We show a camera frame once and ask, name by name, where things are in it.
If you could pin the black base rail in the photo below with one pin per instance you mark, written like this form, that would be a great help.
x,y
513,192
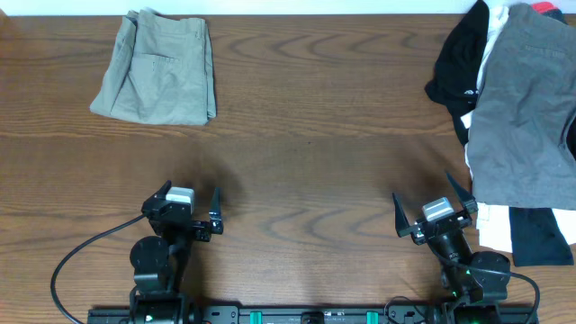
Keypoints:
x,y
392,313

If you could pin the khaki shorts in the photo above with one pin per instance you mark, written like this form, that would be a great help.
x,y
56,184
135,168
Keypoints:
x,y
161,72

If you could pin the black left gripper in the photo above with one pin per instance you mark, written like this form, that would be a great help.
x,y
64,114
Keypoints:
x,y
216,224

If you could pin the white garment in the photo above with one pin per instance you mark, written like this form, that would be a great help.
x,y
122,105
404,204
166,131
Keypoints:
x,y
492,225

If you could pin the dark navy garment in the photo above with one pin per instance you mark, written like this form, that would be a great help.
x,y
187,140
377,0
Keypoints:
x,y
536,238

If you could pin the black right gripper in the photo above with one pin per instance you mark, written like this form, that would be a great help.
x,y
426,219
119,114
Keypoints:
x,y
404,229

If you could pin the grey garment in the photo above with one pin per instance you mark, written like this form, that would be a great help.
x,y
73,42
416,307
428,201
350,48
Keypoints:
x,y
522,112

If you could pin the red garment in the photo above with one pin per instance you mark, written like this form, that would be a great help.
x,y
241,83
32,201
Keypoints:
x,y
544,7

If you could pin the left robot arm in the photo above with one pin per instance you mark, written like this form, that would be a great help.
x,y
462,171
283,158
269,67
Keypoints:
x,y
160,260

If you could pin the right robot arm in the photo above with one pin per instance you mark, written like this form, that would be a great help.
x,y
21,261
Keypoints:
x,y
477,280

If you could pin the black garment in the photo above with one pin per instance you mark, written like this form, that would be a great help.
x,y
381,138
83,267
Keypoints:
x,y
453,84

